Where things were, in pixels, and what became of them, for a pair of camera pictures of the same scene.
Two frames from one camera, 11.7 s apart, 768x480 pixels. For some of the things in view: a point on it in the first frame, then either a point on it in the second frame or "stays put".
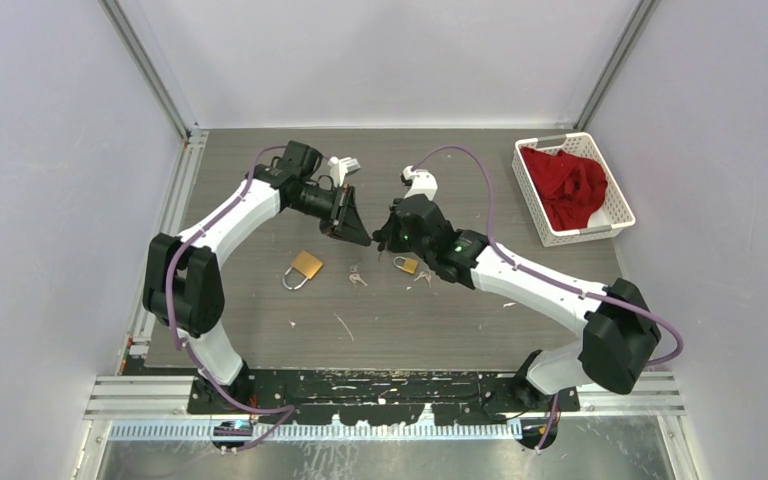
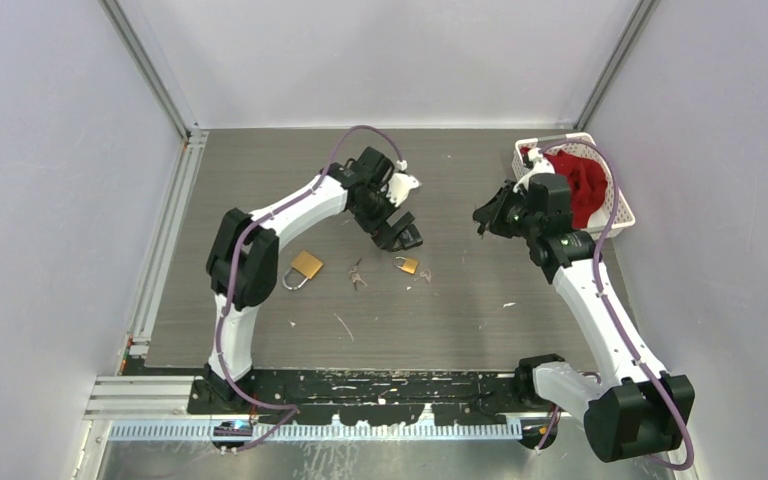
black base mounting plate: x=391 y=397 stays put
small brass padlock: x=409 y=265 stays put
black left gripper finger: x=350 y=227 to x=409 y=236
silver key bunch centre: x=354 y=276 stays put
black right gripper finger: x=384 y=234 to x=488 y=213
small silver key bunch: x=426 y=274 stays put
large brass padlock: x=304 y=266 stays put
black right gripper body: x=406 y=244 to x=513 y=214
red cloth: x=569 y=189 stays put
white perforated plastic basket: x=613 y=213 stays put
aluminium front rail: x=110 y=397 stays put
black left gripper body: x=338 y=209 to x=373 y=217
